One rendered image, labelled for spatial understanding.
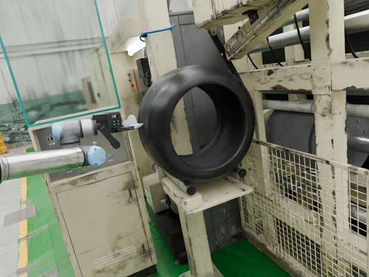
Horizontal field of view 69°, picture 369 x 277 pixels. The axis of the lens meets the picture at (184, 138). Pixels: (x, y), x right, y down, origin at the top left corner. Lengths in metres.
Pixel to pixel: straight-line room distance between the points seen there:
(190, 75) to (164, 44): 0.40
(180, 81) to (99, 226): 1.20
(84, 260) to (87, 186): 0.52
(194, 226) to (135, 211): 0.44
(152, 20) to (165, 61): 0.21
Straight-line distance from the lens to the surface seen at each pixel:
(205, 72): 1.19
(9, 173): 0.92
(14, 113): 9.98
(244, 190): 1.40
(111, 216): 1.94
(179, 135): 1.55
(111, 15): 10.87
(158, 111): 1.12
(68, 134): 1.14
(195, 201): 1.27
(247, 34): 1.41
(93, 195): 1.87
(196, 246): 1.86
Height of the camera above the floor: 1.43
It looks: 14 degrees down
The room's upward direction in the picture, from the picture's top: 10 degrees counter-clockwise
